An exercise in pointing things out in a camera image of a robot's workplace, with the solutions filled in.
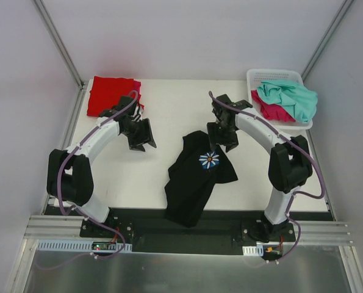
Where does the black daisy t-shirt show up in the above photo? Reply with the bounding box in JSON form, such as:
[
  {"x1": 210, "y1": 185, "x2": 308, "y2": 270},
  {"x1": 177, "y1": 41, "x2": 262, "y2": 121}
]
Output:
[{"x1": 164, "y1": 131, "x2": 238, "y2": 228}]

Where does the white plastic basket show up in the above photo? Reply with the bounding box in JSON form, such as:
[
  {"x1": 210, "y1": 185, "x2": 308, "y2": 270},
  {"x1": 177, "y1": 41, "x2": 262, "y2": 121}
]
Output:
[{"x1": 246, "y1": 68, "x2": 314, "y2": 131}]

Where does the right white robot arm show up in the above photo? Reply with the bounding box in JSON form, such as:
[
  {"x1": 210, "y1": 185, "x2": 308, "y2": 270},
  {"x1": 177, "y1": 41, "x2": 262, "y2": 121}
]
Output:
[{"x1": 207, "y1": 95, "x2": 312, "y2": 243}]

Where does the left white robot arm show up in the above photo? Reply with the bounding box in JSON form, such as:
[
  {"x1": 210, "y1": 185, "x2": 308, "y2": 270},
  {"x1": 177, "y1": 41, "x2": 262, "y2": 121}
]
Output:
[{"x1": 46, "y1": 90, "x2": 156, "y2": 237}]

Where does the folded pink t-shirt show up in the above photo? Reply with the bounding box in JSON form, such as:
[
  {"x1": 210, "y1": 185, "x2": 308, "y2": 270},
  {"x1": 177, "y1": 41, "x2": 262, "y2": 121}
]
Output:
[{"x1": 134, "y1": 80, "x2": 142, "y2": 94}]

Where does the magenta t-shirt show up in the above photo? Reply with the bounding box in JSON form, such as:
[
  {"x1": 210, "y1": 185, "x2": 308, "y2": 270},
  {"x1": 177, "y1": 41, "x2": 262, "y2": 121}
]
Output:
[{"x1": 251, "y1": 90, "x2": 295, "y2": 122}]

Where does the folded red t-shirt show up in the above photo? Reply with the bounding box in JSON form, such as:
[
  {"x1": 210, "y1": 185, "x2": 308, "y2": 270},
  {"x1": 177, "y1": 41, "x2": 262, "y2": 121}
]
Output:
[{"x1": 87, "y1": 76, "x2": 141, "y2": 117}]

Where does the teal t-shirt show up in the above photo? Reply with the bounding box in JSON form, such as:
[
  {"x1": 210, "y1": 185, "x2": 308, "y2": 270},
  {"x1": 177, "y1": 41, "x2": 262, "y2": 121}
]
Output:
[{"x1": 257, "y1": 79, "x2": 318, "y2": 124}]

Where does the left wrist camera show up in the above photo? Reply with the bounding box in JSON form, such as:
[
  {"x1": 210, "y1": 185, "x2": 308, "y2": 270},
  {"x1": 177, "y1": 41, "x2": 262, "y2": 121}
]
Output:
[{"x1": 132, "y1": 104, "x2": 144, "y2": 121}]

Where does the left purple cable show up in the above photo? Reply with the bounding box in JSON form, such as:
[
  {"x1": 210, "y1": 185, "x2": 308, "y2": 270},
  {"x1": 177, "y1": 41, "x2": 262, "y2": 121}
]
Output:
[{"x1": 34, "y1": 90, "x2": 139, "y2": 269}]

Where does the purple cable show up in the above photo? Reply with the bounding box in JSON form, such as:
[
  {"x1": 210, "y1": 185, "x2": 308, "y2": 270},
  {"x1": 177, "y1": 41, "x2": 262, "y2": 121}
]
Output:
[
  {"x1": 34, "y1": 90, "x2": 139, "y2": 269},
  {"x1": 208, "y1": 90, "x2": 326, "y2": 269}
]

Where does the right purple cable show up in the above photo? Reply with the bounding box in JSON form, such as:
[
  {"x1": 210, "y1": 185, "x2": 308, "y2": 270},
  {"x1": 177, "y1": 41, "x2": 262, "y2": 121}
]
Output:
[{"x1": 208, "y1": 90, "x2": 326, "y2": 269}]

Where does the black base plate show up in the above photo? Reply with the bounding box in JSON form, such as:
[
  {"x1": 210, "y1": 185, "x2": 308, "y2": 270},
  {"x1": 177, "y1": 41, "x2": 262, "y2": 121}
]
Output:
[{"x1": 79, "y1": 206, "x2": 297, "y2": 256}]

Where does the right white cable duct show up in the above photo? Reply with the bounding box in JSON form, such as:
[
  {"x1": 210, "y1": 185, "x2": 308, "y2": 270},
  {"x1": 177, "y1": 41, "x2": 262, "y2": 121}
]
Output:
[{"x1": 242, "y1": 245, "x2": 264, "y2": 257}]

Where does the white cable duct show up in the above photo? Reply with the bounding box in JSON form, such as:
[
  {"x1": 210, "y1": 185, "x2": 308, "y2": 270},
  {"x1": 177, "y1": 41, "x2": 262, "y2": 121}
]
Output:
[
  {"x1": 37, "y1": 240, "x2": 132, "y2": 253},
  {"x1": 242, "y1": 245, "x2": 264, "y2": 257}
]

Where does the left white cable duct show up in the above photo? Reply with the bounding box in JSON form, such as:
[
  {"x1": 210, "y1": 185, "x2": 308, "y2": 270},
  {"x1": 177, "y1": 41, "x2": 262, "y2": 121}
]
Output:
[{"x1": 37, "y1": 240, "x2": 132, "y2": 253}]

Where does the left aluminium frame post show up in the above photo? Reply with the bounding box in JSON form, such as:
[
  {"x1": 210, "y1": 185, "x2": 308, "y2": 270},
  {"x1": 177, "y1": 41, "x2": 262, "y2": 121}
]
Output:
[{"x1": 32, "y1": 0, "x2": 84, "y2": 89}]

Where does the aluminium frame post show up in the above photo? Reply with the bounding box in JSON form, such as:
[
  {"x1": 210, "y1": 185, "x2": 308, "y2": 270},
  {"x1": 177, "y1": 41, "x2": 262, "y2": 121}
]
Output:
[
  {"x1": 32, "y1": 0, "x2": 84, "y2": 89},
  {"x1": 301, "y1": 0, "x2": 356, "y2": 81}
]

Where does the right aluminium frame post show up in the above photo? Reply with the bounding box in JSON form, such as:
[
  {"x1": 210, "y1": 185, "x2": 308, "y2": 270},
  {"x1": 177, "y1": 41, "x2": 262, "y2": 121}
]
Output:
[{"x1": 301, "y1": 0, "x2": 356, "y2": 81}]

